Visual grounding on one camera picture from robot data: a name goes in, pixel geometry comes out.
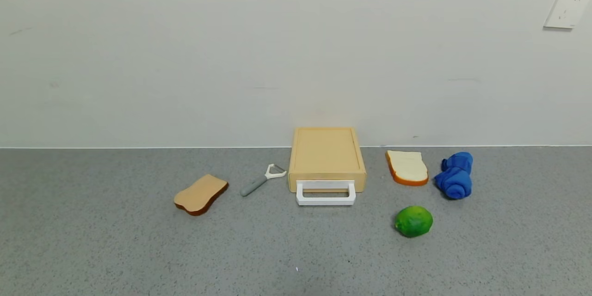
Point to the white wall socket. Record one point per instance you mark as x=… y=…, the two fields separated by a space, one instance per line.
x=568 y=8

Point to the rolled blue cloth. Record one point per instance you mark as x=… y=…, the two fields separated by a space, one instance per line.
x=455 y=180

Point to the brown toast slice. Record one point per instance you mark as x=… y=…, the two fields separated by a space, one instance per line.
x=200 y=194

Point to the green lime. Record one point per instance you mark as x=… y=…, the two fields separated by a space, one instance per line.
x=414 y=222

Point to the yellow drawer cabinet case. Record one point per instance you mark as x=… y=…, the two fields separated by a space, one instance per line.
x=326 y=150

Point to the white bread slice orange crust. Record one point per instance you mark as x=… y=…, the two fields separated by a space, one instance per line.
x=408 y=166

